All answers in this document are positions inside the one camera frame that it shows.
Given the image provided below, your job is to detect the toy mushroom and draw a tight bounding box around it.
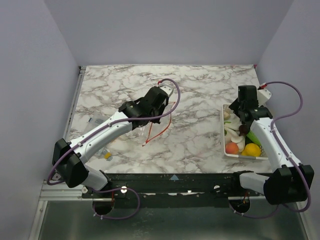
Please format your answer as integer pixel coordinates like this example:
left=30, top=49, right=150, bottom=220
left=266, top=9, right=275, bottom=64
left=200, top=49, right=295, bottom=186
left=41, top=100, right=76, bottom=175
left=223, top=111, right=231, bottom=120

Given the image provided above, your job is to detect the clear screw box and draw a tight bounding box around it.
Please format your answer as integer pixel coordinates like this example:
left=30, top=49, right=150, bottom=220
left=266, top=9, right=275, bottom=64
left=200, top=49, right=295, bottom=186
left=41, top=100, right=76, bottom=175
left=87, top=116, right=105, bottom=129

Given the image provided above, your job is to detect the toy white garlic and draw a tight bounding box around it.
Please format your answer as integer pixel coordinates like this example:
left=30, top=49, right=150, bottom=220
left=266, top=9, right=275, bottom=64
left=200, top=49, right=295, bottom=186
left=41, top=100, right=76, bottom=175
left=223, top=119, right=245, bottom=153

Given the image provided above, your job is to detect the white plastic basket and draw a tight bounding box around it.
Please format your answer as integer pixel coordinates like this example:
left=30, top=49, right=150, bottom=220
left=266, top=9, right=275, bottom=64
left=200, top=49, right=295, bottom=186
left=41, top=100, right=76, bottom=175
left=220, top=104, right=268, bottom=160

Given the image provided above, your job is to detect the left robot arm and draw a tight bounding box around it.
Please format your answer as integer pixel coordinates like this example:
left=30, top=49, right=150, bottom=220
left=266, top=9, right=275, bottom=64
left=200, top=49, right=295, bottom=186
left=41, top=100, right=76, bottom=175
left=52, top=85, right=173, bottom=198

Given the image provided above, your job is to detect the toy green vegetable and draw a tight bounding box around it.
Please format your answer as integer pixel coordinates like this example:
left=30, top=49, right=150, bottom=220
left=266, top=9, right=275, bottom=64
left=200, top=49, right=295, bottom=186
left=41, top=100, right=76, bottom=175
left=246, top=130, right=261, bottom=147

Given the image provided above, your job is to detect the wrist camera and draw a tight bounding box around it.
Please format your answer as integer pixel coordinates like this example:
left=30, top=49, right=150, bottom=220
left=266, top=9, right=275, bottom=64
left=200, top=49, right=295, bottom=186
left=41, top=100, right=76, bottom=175
left=257, top=87, right=272, bottom=106
left=159, top=85, right=174, bottom=98

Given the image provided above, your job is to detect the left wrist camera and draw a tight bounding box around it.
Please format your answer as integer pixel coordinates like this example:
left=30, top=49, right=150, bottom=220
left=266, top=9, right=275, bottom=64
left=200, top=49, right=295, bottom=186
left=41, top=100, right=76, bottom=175
left=159, top=85, right=174, bottom=98

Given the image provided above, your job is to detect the clear zip top bag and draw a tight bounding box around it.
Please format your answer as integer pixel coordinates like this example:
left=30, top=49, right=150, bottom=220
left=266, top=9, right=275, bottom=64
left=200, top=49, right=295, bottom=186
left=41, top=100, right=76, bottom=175
left=138, top=113, right=172, bottom=147

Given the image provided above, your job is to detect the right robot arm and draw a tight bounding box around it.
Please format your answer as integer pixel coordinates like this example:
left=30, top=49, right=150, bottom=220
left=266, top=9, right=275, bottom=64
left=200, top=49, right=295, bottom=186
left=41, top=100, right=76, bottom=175
left=229, top=85, right=314, bottom=206

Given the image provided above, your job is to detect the toy lemon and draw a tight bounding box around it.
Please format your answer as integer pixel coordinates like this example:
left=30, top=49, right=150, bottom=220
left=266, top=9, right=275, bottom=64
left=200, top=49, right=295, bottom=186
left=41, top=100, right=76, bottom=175
left=241, top=143, right=261, bottom=157

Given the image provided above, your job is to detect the black mounting rail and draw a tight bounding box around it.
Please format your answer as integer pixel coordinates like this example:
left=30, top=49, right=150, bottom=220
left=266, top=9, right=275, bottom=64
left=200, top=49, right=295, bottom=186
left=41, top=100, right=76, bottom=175
left=82, top=173, right=251, bottom=213

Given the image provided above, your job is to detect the toy peach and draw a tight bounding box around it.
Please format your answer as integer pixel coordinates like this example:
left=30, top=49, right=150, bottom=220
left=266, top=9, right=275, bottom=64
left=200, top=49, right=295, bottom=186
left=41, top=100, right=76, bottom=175
left=225, top=142, right=239, bottom=155

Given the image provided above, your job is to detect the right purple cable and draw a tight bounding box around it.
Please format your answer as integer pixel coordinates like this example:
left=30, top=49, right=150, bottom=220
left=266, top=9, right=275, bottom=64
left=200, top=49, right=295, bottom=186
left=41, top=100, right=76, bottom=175
left=228, top=81, right=312, bottom=220

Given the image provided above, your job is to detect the dark red toy fruit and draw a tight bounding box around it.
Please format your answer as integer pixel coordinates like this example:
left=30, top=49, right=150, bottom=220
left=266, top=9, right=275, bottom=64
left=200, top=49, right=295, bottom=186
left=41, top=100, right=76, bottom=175
left=238, top=124, right=250, bottom=136

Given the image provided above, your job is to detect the aluminium frame rail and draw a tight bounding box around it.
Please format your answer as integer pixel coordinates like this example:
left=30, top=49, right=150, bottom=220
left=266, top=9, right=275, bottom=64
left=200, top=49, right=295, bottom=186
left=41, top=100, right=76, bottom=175
left=27, top=66, right=87, bottom=240

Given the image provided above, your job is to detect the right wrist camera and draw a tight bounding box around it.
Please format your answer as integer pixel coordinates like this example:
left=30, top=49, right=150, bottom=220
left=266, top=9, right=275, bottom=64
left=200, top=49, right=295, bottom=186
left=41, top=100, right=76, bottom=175
left=257, top=87, right=272, bottom=106

